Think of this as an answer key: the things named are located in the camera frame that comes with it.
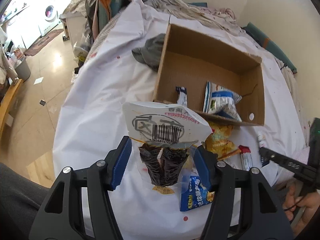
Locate blue white snack bag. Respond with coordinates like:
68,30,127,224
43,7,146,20
203,81,242,122

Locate red white snack bar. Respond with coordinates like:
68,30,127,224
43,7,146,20
239,145,253,171

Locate person right hand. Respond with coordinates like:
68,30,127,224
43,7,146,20
283,182,319,236

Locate white snack bag dark contents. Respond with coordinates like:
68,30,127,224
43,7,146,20
123,102,212,194

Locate yellow chips bag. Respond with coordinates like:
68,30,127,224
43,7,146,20
203,121,241,160

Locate white bed sheet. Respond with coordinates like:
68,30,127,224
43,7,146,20
53,0,306,239

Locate teal pillow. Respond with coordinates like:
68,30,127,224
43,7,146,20
242,22,298,74

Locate beige striped blanket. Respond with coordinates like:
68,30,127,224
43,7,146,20
145,0,245,36

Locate grey trash bin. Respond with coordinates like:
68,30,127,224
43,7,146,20
14,56,31,81

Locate wooden furniture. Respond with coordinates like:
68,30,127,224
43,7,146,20
0,79,23,136

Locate washing machine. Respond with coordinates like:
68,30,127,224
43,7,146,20
38,0,59,36

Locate grey cloth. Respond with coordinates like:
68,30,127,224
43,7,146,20
131,34,165,72

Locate floor rug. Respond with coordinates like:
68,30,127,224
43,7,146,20
24,29,63,56

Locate blue snack packet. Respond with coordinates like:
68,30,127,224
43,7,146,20
179,157,214,212

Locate brown cardboard box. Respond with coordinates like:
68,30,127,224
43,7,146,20
153,24,265,126

